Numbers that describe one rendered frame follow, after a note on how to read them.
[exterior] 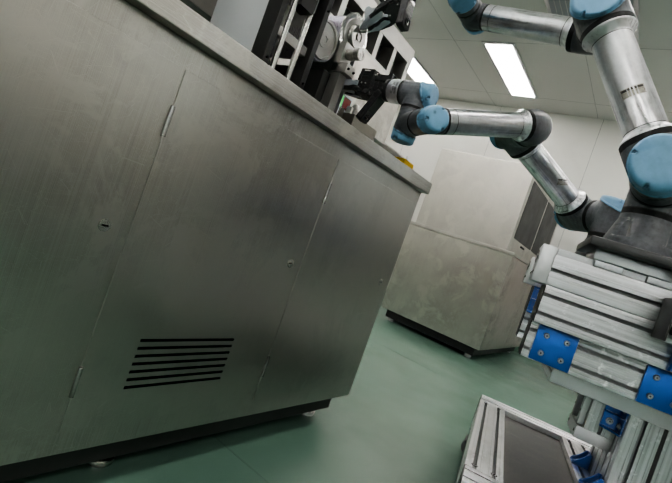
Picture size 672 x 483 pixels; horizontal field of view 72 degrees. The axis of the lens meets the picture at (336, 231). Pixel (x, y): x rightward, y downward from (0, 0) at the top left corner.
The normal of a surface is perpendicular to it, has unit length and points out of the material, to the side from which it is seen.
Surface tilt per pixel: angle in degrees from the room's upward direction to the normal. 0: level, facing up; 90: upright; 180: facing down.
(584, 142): 90
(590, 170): 90
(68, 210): 90
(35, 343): 90
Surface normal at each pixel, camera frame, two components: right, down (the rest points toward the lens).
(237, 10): -0.54, -0.18
